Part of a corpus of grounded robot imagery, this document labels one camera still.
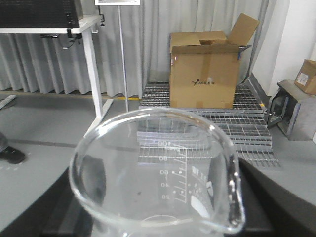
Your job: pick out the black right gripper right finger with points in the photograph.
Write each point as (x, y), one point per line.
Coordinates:
(271, 210)

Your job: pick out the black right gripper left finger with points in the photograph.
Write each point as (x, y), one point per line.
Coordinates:
(56, 213)

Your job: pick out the small glass beaker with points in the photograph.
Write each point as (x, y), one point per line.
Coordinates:
(159, 172)

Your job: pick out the grey metal cabinet box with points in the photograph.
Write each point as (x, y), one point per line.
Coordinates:
(292, 111)

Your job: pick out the black shoe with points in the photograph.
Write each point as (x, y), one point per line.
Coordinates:
(8, 153)

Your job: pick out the metal grating platform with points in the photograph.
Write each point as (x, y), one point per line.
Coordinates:
(246, 127)

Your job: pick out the small cardboard box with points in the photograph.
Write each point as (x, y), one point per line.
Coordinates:
(306, 78)

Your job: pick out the large cardboard box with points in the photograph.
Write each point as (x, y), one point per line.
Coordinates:
(204, 66)

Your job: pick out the white desk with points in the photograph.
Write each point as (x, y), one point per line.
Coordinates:
(87, 28)

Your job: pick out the black equipment on desk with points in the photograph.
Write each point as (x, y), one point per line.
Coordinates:
(40, 13)

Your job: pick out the white pole stand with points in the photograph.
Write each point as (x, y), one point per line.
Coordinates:
(120, 3)

